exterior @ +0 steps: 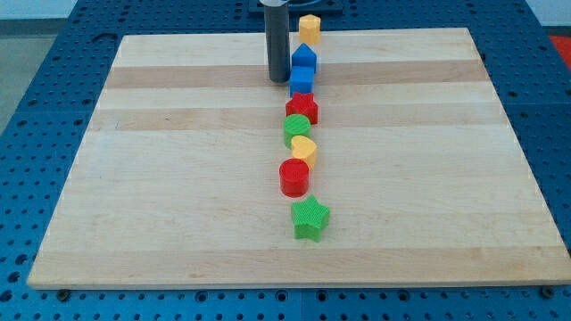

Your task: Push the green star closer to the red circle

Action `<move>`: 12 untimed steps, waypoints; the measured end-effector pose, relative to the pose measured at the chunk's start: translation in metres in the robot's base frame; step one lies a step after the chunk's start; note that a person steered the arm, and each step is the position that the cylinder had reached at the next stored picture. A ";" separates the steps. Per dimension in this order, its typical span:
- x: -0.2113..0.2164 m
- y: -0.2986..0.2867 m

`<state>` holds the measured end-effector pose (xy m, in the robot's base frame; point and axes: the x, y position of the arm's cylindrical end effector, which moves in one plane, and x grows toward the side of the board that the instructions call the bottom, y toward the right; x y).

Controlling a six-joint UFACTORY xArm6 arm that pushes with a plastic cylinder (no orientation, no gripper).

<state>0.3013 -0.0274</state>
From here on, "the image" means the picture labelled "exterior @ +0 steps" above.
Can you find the red circle block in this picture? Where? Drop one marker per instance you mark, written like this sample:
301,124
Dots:
294,177

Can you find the green circle block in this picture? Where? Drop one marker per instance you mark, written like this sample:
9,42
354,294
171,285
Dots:
295,125

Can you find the red star block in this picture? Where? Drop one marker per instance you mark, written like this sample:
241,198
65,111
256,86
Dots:
303,104

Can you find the green star block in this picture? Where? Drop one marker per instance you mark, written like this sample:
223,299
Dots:
309,218

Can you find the yellow heart block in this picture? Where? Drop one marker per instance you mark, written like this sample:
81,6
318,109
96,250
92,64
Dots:
304,149

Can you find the blue cube block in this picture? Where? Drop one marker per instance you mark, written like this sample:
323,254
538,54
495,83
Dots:
301,80

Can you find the blue pentagon block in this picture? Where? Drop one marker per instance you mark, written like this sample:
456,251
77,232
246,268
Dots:
304,56

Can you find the light wooden board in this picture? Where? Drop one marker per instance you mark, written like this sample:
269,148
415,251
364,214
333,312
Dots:
175,184

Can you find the yellow hexagon block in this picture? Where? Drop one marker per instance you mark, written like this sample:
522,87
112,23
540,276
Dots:
309,29

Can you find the gray cylindrical pusher tool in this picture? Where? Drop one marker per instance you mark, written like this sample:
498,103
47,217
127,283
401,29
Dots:
276,19

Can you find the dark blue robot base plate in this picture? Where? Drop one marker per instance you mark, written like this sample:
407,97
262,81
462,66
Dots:
316,7

